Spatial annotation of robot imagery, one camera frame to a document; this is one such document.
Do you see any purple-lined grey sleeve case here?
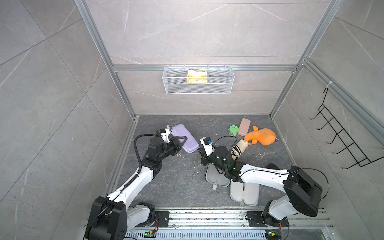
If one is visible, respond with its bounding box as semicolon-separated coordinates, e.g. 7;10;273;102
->
170;123;200;154

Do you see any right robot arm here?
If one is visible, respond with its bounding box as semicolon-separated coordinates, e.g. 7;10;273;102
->
198;146;323;227

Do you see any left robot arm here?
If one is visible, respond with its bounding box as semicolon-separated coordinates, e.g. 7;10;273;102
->
83;134;188;240

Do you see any green lidded small jar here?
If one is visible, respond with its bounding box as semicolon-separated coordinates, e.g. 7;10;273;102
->
229;125;239;137

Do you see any pink rectangular case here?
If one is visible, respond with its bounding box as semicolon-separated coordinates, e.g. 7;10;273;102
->
238;118;251;137

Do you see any orange whale plush toy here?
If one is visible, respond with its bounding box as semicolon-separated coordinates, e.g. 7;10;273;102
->
244;126;276;146

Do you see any yellow packet in basket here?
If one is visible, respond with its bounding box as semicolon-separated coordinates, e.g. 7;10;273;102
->
186;69;208;84

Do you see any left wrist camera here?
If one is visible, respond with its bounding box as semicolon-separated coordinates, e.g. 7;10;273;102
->
160;128;170;144

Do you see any white wire wall basket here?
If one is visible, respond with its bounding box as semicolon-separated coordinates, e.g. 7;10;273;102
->
162;66;235;95

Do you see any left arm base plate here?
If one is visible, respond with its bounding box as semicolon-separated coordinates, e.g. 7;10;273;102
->
138;211;170;228

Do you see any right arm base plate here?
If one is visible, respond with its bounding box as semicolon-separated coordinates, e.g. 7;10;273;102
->
245;211;290;228

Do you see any aluminium front rail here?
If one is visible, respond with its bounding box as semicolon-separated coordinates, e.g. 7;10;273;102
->
123;208;339;240

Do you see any black wall hook rack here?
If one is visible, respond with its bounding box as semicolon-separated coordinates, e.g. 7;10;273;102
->
309;88;384;170

